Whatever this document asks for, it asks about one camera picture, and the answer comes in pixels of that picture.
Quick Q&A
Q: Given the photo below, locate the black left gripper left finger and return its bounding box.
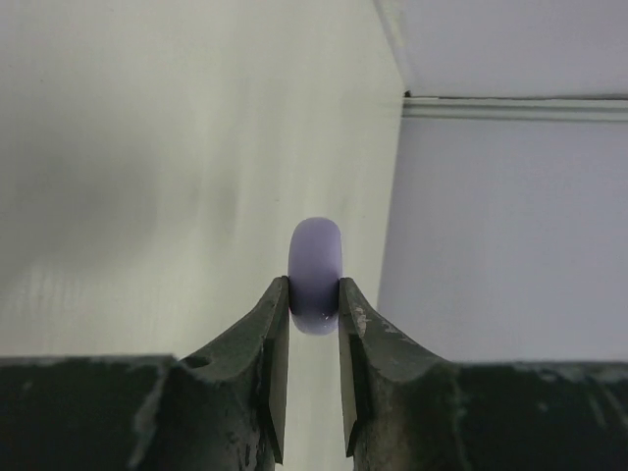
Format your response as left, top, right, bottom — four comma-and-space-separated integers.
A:
1, 277, 288, 470

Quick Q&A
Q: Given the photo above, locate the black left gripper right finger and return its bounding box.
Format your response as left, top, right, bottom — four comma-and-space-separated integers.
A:
339, 278, 627, 470

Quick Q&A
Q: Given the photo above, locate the purple earbud charging case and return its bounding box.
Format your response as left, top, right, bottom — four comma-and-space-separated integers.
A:
288, 217, 342, 336

